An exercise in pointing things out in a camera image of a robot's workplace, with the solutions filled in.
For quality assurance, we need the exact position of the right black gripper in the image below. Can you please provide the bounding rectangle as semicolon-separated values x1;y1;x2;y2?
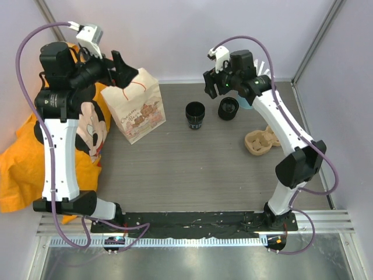
203;58;241;100

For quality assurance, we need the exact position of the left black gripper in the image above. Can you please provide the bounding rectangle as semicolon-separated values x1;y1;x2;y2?
69;45;139;92

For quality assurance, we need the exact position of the white paper takeout bag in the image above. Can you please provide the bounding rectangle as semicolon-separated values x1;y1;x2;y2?
101;68;166;144

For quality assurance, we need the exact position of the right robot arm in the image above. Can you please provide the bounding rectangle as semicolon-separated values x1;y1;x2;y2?
203;46;326;230

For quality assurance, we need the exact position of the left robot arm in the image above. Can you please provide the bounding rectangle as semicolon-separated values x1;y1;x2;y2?
33;42;139;233

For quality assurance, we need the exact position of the lidded black coffee cup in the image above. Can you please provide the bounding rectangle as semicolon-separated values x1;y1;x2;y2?
218;97;239;121

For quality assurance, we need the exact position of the open black coffee cup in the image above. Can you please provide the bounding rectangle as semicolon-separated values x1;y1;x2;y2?
185;101;205;130

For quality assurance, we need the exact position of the light blue straw holder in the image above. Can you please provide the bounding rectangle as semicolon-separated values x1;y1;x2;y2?
237;95;253;110

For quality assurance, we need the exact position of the wrapped white straw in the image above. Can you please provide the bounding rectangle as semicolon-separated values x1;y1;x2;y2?
254;59;265;76

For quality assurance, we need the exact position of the bottom pulp cup carrier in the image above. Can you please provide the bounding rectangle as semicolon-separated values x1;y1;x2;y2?
244;125;281;156

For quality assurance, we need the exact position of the orange mickey mouse bag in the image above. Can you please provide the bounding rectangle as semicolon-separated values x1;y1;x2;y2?
1;83;111;213

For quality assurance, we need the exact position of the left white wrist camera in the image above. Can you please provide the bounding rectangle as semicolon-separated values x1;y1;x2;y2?
69;22;103;59

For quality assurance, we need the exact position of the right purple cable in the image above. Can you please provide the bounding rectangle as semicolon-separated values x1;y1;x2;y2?
214;36;340;255

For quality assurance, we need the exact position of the purple cable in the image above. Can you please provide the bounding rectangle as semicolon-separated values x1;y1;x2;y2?
214;36;340;255
15;22;91;249

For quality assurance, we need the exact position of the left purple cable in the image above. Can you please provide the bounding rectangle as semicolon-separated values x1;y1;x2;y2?
15;22;91;249

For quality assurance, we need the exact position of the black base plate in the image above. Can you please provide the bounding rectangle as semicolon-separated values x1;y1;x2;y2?
90;210;299;240

